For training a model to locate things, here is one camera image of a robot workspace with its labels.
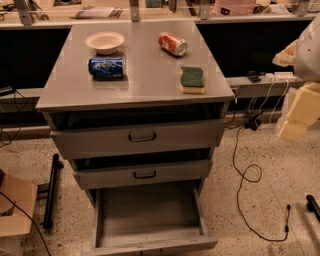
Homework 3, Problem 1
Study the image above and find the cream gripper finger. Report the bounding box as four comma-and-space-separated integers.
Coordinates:
277, 82, 320, 142
272, 40, 297, 67

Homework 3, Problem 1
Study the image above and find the blue pepsi can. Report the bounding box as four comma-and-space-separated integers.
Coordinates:
88, 56, 124, 80

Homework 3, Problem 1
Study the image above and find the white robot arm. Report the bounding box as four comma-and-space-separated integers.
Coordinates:
272, 16, 320, 141

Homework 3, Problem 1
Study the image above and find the red soda can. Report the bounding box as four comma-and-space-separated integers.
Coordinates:
158, 32, 187, 57

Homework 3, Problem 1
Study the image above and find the grey metal drawer cabinet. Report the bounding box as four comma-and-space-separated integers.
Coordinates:
35, 21, 236, 256

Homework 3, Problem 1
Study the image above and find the grey open bottom drawer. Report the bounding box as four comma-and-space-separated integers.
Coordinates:
81, 181, 217, 256

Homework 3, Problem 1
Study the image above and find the grey middle drawer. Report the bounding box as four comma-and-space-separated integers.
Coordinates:
73, 160, 213, 190

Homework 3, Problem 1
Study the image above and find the grey top drawer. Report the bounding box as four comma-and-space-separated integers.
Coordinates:
51, 119, 226, 160

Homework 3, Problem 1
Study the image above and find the white power strip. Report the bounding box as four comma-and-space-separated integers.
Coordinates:
265, 72, 296, 81

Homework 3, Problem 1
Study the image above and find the black small device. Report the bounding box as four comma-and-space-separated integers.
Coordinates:
247, 71, 261, 83

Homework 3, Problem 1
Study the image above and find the black bar right floor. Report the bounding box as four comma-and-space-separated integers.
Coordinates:
306, 195, 320, 222

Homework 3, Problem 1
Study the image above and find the green yellow sponge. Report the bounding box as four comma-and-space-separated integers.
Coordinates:
179, 66, 205, 94

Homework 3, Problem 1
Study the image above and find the white paper bowl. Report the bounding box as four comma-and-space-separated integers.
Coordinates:
85, 31, 124, 55

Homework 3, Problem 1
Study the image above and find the magazine on shelf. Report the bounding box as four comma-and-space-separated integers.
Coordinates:
75, 6, 122, 19

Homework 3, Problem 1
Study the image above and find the black bar on floor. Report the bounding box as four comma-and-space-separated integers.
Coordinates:
43, 154, 64, 230

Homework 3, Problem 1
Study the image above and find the cardboard box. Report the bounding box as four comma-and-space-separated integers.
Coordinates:
0, 171, 37, 256

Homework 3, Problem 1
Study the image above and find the black cable over box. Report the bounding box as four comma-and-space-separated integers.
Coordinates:
0, 191, 52, 256

